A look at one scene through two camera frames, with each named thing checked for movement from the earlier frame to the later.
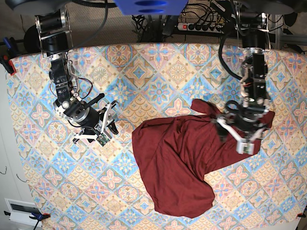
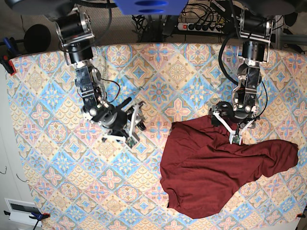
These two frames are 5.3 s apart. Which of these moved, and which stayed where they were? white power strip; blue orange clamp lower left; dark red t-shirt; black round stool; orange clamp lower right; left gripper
Moved: dark red t-shirt; left gripper
Stayed: orange clamp lower right; white power strip; blue orange clamp lower left; black round stool
